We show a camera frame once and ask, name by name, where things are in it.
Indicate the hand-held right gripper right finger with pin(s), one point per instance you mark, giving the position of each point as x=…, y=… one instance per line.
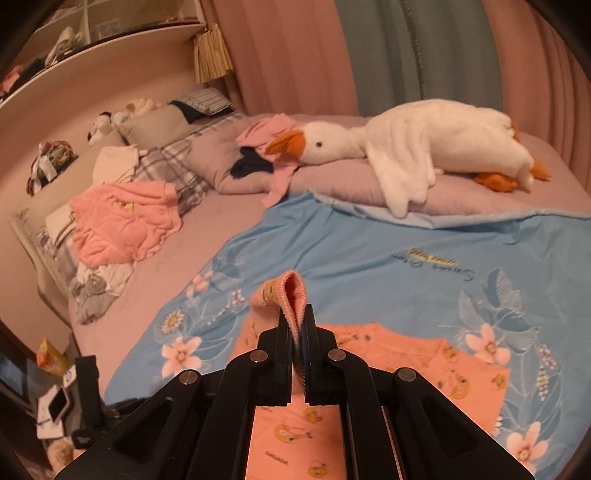
x=309, y=355

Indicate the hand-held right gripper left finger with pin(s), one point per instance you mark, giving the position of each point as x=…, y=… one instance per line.
x=281, y=355

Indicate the peach printed baby shirt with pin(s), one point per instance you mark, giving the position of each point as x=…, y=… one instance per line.
x=415, y=369

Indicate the grey and white clothes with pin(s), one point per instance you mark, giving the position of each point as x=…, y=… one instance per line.
x=99, y=290

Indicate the pile of mixed clothes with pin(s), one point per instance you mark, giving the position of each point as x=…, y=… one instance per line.
x=48, y=166

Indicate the phone in pink case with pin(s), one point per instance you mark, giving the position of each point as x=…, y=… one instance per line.
x=60, y=404

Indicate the yellow snack bag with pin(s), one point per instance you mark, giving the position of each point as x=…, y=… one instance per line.
x=51, y=356

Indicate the dark screen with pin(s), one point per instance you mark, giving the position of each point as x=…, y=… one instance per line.
x=14, y=378

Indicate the blue floral blanket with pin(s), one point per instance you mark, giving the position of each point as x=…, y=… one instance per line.
x=369, y=267

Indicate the pink quilted blanket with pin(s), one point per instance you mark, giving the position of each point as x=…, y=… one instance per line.
x=120, y=217

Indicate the dark navy garment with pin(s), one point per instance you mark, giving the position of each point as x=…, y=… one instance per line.
x=249, y=166

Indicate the grey plaid pillow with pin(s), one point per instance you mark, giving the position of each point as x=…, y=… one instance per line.
x=180, y=170

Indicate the pink crumpled garment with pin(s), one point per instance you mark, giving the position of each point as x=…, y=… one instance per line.
x=272, y=129

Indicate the long mauve pillow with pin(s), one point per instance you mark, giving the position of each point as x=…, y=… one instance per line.
x=471, y=194

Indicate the white folded cloth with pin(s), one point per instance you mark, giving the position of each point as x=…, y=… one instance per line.
x=115, y=164

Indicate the white goose plush toy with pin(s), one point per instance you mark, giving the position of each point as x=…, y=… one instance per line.
x=406, y=138

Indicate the beige pillow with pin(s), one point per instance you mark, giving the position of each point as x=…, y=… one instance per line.
x=152, y=127

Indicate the black and white plush toy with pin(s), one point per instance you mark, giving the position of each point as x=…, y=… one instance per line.
x=99, y=127

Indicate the striped grey pillow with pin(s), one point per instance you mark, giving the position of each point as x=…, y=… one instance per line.
x=203, y=101

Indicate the pink curtain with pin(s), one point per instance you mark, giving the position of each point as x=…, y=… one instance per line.
x=549, y=69
x=286, y=50

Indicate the yellow pleated dress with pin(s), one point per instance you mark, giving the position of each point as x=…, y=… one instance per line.
x=212, y=55

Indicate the blue-green curtain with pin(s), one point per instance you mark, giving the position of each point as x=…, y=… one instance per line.
x=415, y=50

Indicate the curved white shelf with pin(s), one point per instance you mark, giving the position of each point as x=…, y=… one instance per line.
x=101, y=46

